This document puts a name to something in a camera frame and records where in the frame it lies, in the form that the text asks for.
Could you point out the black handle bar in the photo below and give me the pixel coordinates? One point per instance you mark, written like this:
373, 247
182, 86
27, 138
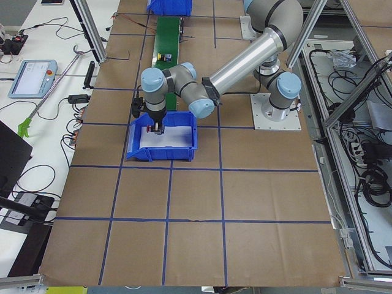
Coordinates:
88, 76

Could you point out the right blue plastic bin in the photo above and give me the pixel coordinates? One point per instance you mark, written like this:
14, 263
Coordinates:
170, 7

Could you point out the white foam pad left bin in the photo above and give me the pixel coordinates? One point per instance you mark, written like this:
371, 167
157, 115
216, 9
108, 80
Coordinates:
178, 136

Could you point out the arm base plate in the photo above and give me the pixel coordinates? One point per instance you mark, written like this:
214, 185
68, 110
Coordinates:
247, 31
266, 117

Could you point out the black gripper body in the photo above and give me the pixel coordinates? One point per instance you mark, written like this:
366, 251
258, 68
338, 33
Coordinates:
156, 116

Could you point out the teach pendant tablet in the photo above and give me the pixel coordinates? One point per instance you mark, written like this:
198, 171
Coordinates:
34, 79

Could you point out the green conveyor belt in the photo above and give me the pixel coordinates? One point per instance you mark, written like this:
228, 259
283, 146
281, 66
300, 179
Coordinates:
166, 42

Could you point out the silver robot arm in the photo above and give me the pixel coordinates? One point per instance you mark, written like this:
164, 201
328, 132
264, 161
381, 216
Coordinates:
279, 24

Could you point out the black power adapter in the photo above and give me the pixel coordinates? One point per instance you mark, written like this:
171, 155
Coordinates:
78, 98

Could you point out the aluminium frame post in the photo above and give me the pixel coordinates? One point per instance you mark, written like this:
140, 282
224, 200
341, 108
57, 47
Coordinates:
95, 40

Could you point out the blue plastic bin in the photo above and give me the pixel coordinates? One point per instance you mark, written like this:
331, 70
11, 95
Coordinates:
170, 7
172, 119

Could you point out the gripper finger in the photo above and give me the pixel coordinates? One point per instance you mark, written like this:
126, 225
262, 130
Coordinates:
155, 128
160, 128

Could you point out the left blue plastic bin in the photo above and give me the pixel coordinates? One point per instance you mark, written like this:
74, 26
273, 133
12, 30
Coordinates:
172, 119

